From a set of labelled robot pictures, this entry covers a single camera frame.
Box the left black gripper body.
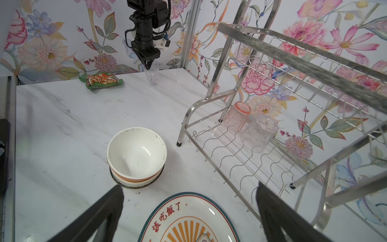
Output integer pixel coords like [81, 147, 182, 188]
[131, 18, 160, 62]

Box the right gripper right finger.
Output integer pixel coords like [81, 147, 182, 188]
[256, 182, 330, 242]

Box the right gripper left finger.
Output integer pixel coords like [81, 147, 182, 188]
[49, 185, 124, 242]

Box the small clear glass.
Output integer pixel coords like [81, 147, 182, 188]
[144, 61, 160, 84]

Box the orange striped plate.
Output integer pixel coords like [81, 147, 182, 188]
[138, 192, 240, 242]

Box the clear ribbed glass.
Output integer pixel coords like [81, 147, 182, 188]
[241, 115, 279, 153]

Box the orange bowl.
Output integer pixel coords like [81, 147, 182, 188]
[106, 127, 167, 183]

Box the pink drinking glass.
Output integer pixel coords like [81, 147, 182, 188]
[223, 101, 251, 132]

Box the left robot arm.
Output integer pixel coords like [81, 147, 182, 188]
[125, 0, 171, 70]

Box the steel two-tier dish rack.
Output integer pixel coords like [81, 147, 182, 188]
[187, 1, 387, 242]

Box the green snack packet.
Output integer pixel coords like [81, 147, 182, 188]
[78, 72, 124, 90]

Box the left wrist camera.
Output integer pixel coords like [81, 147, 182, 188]
[153, 35, 170, 50]

